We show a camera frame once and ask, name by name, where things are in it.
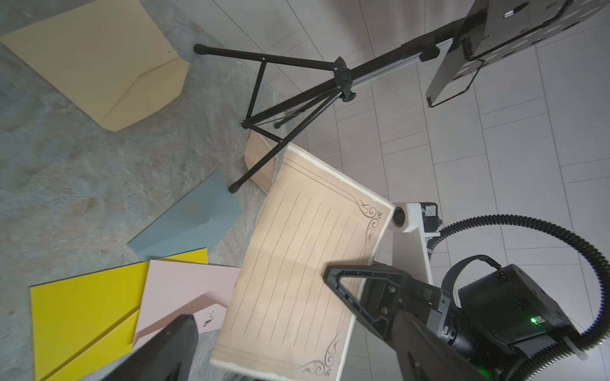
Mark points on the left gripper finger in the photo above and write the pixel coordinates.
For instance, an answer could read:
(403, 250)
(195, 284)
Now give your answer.
(167, 356)

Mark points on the pink envelope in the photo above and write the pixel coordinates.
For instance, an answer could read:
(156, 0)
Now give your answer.
(173, 288)

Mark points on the kraft tan envelope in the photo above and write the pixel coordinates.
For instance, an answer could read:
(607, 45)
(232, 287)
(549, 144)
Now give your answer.
(108, 57)

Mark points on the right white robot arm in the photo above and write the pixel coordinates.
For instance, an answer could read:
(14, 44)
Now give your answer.
(580, 342)

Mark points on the light teal envelope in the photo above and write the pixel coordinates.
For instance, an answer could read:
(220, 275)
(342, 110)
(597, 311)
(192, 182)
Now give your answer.
(199, 220)

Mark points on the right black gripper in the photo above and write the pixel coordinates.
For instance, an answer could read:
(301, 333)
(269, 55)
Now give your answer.
(438, 333)

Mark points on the black perforated music stand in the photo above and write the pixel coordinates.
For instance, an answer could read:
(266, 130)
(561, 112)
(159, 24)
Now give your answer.
(490, 32)

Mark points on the yellow envelope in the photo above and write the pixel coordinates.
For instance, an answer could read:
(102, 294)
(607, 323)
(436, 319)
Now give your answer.
(84, 323)

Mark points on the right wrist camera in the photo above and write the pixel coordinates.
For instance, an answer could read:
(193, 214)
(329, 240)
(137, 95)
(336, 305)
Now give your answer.
(413, 225)

